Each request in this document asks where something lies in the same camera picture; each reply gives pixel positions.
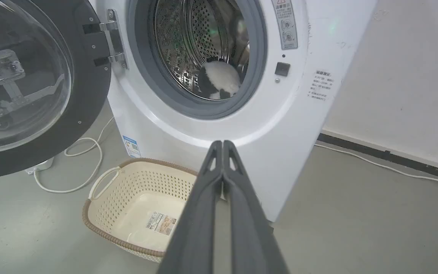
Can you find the black and white plush toy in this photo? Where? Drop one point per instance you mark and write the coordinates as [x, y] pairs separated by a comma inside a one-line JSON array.
[[219, 80]]

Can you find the white front-load washing machine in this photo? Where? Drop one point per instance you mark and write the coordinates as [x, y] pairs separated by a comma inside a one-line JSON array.
[[280, 125]]

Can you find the chrome door hinge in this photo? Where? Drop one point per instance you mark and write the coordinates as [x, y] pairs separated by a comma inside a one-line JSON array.
[[114, 38]]

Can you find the black baseboard strip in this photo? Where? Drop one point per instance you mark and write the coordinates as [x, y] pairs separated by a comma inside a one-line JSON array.
[[386, 156]]

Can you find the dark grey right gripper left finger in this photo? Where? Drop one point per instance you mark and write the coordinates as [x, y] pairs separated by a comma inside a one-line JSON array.
[[194, 228]]

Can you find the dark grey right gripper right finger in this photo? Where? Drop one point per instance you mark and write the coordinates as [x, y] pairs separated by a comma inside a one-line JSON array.
[[253, 232]]

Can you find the cream perforated laundry basket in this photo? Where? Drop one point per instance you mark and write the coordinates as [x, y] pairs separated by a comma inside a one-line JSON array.
[[139, 213]]

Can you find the white power strip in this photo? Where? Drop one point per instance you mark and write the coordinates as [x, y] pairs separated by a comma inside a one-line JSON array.
[[40, 166]]

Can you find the round glass washing machine door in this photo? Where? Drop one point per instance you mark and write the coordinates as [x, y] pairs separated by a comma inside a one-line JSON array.
[[32, 76]]

